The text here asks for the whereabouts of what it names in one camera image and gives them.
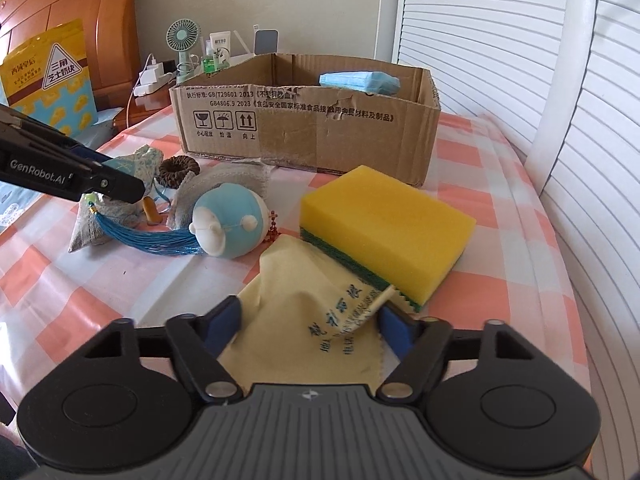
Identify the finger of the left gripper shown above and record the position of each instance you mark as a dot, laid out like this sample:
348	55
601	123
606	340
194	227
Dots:
39	135
106	179

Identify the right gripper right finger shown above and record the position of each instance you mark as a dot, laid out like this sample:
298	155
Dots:
421	349

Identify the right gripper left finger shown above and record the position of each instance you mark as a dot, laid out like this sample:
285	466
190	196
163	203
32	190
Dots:
196	342

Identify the blue patterned sachet pouch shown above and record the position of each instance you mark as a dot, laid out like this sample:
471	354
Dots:
141	169

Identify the yellow green sponge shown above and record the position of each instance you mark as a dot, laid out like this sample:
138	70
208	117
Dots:
386	232

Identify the yellow microfiber cloth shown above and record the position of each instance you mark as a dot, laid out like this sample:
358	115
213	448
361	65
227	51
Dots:
306	320

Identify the blue white round plush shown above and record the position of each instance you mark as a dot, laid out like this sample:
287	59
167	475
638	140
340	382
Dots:
229	221

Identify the grey sachet bag with lace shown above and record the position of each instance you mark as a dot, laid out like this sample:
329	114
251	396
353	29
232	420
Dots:
255	177

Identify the blue face mask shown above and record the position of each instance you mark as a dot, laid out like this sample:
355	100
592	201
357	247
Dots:
367	82

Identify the yellow snack bag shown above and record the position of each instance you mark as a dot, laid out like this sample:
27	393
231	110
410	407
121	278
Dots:
47	78

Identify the small orange cylinder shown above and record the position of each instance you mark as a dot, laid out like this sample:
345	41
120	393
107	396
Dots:
152	216

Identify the wooden nightstand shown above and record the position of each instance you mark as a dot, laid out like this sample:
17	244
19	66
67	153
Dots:
141	108

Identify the white power strip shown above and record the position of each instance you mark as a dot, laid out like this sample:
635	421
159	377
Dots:
152	78

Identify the orange white checkered tablecloth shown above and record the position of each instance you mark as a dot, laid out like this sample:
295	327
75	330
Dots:
53	300

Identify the wooden headboard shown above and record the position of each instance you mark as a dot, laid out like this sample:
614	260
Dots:
111	39

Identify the green bottle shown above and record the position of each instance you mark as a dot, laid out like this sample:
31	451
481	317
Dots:
209	63

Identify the green desk fan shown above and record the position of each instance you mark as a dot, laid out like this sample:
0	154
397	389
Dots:
181	37

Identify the brown cardboard box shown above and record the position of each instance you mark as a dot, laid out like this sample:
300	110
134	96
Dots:
272	107

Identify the phone on white stand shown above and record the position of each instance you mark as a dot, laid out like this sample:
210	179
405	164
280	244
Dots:
266	41

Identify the white louvered wardrobe door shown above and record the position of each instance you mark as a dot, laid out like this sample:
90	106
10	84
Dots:
560	78

